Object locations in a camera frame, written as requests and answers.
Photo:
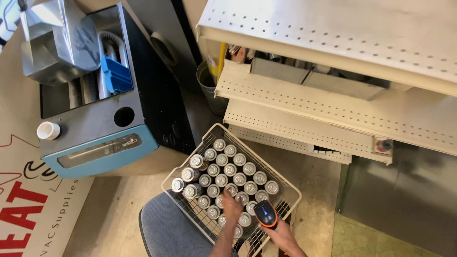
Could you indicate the person's left hand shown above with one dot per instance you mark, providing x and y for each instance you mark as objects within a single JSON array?
[{"x": 231, "y": 211}]

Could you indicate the person's right hand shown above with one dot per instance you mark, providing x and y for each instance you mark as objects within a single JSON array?
[{"x": 282, "y": 235}]

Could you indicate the person's left fingers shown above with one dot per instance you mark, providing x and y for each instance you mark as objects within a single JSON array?
[{"x": 228, "y": 200}]

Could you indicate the person's right fingers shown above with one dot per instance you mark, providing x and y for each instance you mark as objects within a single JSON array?
[{"x": 269, "y": 232}]

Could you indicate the black orange barcode scanner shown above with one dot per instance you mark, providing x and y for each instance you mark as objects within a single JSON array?
[{"x": 266, "y": 213}]

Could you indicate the group of silver-topped spray cans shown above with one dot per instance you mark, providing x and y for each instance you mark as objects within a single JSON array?
[{"x": 228, "y": 175}]

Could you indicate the grey fabric chair seat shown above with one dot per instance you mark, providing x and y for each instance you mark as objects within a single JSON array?
[{"x": 167, "y": 228}]

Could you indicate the grey metal bucket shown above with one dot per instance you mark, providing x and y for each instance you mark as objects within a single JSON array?
[{"x": 210, "y": 92}]

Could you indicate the black panel with round hole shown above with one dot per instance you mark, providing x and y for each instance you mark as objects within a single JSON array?
[{"x": 167, "y": 89}]

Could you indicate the white perforated metal shelving unit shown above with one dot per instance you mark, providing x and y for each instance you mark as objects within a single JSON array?
[{"x": 321, "y": 107}]

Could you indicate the black and blue display box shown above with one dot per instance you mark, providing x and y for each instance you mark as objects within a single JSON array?
[{"x": 107, "y": 142}]

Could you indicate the shiny sheet metal panel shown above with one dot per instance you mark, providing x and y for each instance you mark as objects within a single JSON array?
[{"x": 400, "y": 192}]

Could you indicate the blue plastic part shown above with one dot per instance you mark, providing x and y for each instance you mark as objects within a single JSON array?
[{"x": 116, "y": 75}]

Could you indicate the white plastic pipe cap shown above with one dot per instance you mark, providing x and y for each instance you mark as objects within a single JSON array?
[{"x": 48, "y": 130}]

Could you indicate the beige signboard with red letters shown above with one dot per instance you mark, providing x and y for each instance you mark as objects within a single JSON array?
[{"x": 32, "y": 207}]

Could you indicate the galvanized sheet metal duct fitting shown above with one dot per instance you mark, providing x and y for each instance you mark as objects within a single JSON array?
[{"x": 60, "y": 42}]

